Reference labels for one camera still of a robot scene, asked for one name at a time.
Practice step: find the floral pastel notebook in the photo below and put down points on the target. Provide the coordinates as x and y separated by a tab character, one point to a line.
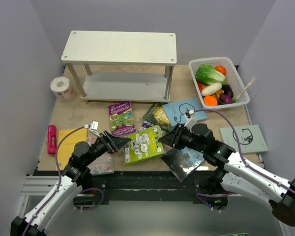
102	165

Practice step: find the dark glossy hardcover book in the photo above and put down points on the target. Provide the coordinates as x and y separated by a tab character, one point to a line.
182	162

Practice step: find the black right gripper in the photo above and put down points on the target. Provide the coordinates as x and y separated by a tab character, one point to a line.
174	137

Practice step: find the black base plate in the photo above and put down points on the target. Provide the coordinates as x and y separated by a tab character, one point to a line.
156	186

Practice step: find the light blue cat book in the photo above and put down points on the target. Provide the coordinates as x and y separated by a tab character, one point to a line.
175	111

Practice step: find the green lettuce toy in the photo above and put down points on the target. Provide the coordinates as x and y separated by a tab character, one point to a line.
207	74

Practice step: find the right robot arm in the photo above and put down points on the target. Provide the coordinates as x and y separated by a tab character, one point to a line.
237	174

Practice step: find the grey-green cat book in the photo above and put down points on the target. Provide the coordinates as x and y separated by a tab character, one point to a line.
250	138

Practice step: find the white plastic basket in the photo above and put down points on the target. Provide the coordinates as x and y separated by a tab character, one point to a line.
234	80

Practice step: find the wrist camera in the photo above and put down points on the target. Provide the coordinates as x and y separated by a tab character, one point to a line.
93	128
190	119

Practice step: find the white two-tier shelf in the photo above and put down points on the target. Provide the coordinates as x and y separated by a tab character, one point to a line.
121	66

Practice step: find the yellow pepper toy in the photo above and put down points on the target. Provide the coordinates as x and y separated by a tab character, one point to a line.
217	94

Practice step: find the purple eggplant toy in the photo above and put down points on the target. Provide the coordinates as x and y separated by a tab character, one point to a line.
228	90

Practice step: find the orange carrot toy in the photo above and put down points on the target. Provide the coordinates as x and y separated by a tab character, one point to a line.
210	101

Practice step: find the toilet paper roll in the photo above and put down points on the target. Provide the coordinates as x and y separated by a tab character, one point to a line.
62	89

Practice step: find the orange pumpkin toy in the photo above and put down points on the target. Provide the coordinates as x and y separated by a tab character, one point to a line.
221	69

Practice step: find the red pepper toy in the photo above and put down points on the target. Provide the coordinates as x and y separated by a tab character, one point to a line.
199	86

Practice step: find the purple onion toy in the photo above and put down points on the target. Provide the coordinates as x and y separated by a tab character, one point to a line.
225	99

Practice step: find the blue Treehouse paperback book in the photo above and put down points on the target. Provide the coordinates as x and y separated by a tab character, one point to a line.
151	126

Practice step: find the green cartoon paperback book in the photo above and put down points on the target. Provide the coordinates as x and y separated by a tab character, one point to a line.
144	145

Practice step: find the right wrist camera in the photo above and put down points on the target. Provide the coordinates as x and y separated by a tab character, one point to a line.
190	119

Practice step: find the white radish toy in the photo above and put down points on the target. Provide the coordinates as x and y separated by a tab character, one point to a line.
211	89

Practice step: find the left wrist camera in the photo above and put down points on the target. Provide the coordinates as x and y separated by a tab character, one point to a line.
93	128

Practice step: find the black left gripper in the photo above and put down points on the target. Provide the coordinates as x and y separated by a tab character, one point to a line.
112	143

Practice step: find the yellow book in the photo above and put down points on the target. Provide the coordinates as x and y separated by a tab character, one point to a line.
67	146

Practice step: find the dark green illustrated book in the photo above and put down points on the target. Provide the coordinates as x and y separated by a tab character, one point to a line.
157	116

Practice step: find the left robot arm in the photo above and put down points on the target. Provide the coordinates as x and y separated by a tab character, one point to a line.
58	192

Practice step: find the purple Treehouse paperback book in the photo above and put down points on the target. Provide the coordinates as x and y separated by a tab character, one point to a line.
121	119

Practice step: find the green onion toy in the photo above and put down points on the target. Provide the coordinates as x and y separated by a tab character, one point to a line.
235	99

